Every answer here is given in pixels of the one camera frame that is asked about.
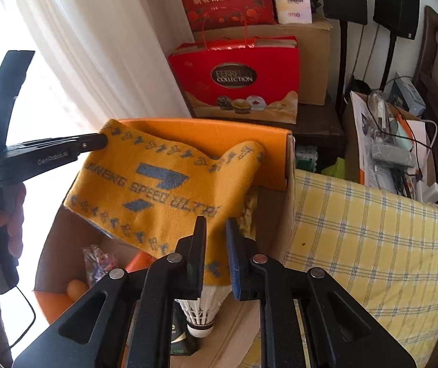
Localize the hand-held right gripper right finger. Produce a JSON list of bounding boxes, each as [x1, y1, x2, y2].
[[226, 218, 428, 368]]

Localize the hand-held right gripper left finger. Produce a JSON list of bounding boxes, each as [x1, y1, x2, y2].
[[12, 217, 207, 368]]

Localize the bag of coloured rubber bands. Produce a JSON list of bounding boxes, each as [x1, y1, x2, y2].
[[82, 244, 118, 286]]

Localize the orange and white booklet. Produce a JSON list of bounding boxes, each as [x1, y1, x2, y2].
[[127, 252, 155, 274]]

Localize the white curtain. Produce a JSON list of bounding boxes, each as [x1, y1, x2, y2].
[[0, 0, 192, 215]]

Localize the yellow-green bag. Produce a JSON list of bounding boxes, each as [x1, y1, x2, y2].
[[319, 157, 348, 180]]

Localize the yellow plaid tablecloth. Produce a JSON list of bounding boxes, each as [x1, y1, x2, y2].
[[238, 169, 438, 368]]

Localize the grey device box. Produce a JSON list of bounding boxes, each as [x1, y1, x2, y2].
[[389, 73, 427, 117]]

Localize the dark wooden cabinet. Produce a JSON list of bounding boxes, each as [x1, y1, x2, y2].
[[194, 100, 346, 173]]

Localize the orange ping pong ball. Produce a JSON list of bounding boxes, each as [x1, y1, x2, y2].
[[66, 279, 89, 300]]

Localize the black cable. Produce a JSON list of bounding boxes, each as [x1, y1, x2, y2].
[[10, 286, 37, 349]]

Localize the grey rectangular device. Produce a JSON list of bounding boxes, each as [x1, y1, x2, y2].
[[372, 144, 415, 167]]

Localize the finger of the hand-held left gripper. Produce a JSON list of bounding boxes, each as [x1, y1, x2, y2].
[[10, 133, 109, 155]]

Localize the orange cardboard box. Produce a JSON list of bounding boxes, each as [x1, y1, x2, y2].
[[33, 118, 296, 368]]

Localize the red paper gift bag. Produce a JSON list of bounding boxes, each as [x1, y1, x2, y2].
[[173, 0, 275, 33]]

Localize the large brown cardboard box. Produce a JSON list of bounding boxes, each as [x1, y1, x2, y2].
[[192, 17, 332, 106]]

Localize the red chocolate gift bag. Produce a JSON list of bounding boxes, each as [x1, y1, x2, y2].
[[167, 35, 301, 125]]

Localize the white feather shuttlecock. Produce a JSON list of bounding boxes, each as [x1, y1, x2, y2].
[[175, 284, 231, 339]]

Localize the orange printed towel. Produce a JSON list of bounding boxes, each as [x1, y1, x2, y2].
[[63, 120, 266, 288]]

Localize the person's left hand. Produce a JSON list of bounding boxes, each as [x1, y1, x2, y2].
[[0, 182, 27, 273]]

